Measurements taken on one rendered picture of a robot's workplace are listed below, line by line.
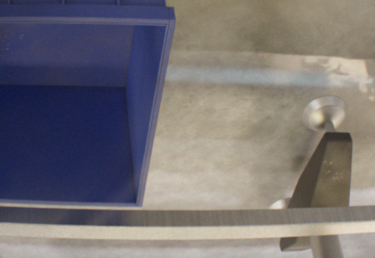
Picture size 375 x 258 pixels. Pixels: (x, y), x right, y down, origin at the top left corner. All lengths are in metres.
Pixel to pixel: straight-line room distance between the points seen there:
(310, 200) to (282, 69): 0.21
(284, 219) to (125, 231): 0.22
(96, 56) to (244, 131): 0.29
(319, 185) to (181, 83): 0.26
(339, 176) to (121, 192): 0.37
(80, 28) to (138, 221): 0.27
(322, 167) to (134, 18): 0.50
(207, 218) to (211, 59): 0.23
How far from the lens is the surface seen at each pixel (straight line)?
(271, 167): 1.33
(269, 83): 1.18
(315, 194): 1.21
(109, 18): 0.78
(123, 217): 1.05
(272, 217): 1.09
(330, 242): 1.22
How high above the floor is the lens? 0.83
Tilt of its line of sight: 43 degrees down
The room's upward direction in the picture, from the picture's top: 171 degrees clockwise
